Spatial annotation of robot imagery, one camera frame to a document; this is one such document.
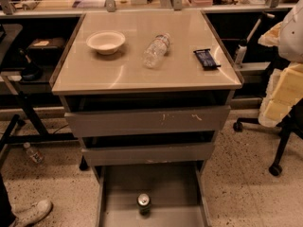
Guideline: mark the green soda can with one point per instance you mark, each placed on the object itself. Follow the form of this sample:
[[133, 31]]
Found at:
[[144, 203]]

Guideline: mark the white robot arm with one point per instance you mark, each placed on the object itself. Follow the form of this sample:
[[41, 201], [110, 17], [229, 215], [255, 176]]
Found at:
[[285, 84]]

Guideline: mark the grey drawer cabinet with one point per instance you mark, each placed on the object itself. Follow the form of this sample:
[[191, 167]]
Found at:
[[89, 82]]

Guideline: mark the grey top drawer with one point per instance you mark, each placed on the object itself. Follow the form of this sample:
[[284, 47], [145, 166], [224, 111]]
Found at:
[[149, 121]]

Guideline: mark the grey middle drawer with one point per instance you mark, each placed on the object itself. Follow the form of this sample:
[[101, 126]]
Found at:
[[156, 154]]

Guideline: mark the open grey bottom drawer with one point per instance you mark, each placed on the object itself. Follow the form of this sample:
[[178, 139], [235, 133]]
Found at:
[[175, 190]]

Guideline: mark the clear plastic water bottle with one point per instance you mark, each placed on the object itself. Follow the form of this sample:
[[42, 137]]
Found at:
[[156, 50]]

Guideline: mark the dark blue snack bar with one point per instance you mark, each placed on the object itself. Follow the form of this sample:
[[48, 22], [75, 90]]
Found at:
[[205, 59]]

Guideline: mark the white paper bowl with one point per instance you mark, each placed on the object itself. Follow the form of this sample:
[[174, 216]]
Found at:
[[106, 42]]

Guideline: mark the black box under bench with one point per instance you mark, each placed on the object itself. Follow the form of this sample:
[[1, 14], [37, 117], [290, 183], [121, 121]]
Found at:
[[46, 52]]

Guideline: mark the water bottle on floor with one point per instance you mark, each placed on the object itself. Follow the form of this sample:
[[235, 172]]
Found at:
[[34, 154]]

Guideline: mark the black office chair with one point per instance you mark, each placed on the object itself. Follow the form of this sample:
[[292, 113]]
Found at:
[[292, 122]]

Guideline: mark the white sneaker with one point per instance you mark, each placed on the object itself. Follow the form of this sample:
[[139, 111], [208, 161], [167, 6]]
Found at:
[[35, 213]]

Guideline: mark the dark trouser leg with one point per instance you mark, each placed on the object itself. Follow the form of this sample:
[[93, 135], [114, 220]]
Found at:
[[6, 215]]

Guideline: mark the white handled tool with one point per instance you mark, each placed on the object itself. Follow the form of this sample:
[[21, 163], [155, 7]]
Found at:
[[242, 46]]

